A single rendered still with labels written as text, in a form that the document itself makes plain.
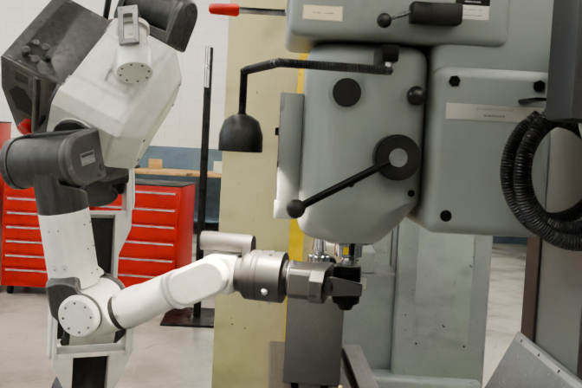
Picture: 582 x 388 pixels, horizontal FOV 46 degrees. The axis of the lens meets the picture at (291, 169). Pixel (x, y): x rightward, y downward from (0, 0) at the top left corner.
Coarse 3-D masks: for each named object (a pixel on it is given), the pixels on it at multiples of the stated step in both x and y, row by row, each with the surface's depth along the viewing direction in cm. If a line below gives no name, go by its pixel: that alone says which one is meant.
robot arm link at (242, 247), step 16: (208, 240) 120; (224, 240) 119; (240, 240) 119; (208, 256) 118; (224, 256) 118; (240, 256) 119; (256, 256) 117; (240, 272) 116; (224, 288) 118; (240, 288) 117
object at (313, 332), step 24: (288, 312) 142; (312, 312) 142; (336, 312) 142; (288, 336) 143; (312, 336) 142; (336, 336) 142; (288, 360) 143; (312, 360) 143; (336, 360) 142; (312, 384) 143; (336, 384) 142
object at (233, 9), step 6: (210, 6) 122; (216, 6) 122; (222, 6) 122; (228, 6) 122; (234, 6) 122; (210, 12) 122; (216, 12) 122; (222, 12) 122; (228, 12) 122; (234, 12) 122; (240, 12) 123; (246, 12) 123; (252, 12) 123; (258, 12) 123; (264, 12) 123; (270, 12) 123; (276, 12) 123; (282, 12) 123
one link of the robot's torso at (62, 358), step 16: (48, 320) 160; (48, 336) 161; (128, 336) 166; (48, 352) 161; (64, 352) 162; (80, 352) 163; (96, 352) 164; (112, 352) 165; (128, 352) 166; (64, 368) 162; (80, 368) 167; (96, 368) 169; (112, 368) 166; (64, 384) 162; (80, 384) 170; (96, 384) 171; (112, 384) 167
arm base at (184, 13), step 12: (120, 0) 146; (180, 0) 145; (192, 0) 147; (180, 12) 144; (192, 12) 148; (168, 24) 144; (180, 24) 145; (192, 24) 151; (168, 36) 144; (180, 36) 148; (180, 48) 150
